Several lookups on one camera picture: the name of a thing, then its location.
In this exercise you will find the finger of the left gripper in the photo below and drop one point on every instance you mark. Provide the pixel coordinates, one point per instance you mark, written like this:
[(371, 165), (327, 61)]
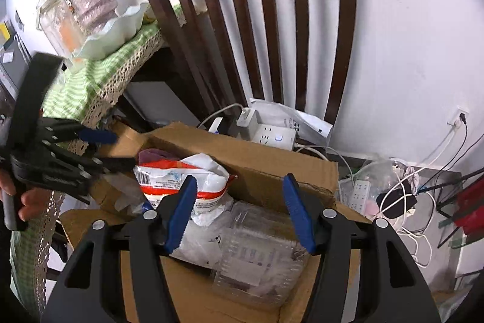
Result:
[(97, 136), (108, 165)]

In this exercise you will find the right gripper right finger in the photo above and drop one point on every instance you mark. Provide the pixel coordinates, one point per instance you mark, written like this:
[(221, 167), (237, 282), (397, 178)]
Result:
[(391, 287)]

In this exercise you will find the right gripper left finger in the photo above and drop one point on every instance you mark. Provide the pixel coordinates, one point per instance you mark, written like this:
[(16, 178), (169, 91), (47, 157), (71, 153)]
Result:
[(89, 289)]

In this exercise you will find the pink towel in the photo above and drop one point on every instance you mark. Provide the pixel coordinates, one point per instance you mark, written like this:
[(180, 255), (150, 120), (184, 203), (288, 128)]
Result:
[(155, 154)]

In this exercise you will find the clear plastic clamshell container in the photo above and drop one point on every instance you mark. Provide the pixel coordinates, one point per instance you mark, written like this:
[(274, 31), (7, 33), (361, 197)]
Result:
[(252, 252)]

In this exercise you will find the person left hand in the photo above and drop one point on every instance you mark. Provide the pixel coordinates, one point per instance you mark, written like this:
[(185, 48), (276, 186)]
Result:
[(34, 201)]

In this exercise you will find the green checkered tablecloth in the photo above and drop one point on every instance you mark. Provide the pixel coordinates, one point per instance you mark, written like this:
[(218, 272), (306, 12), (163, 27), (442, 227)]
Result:
[(85, 95)]

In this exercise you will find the light green wavy bowl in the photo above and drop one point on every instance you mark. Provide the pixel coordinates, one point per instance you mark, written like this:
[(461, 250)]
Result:
[(115, 33)]

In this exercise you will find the grey refrigerator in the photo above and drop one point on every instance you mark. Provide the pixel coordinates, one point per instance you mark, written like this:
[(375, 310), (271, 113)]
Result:
[(15, 59)]

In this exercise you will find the clear plastic pitcher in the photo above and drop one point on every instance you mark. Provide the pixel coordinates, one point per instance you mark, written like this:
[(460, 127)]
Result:
[(55, 19)]

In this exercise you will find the white power strip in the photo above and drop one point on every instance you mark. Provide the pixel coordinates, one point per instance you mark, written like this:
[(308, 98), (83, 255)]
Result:
[(253, 130)]

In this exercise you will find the dark wooden chair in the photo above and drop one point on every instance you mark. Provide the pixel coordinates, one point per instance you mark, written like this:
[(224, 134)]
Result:
[(206, 75)]

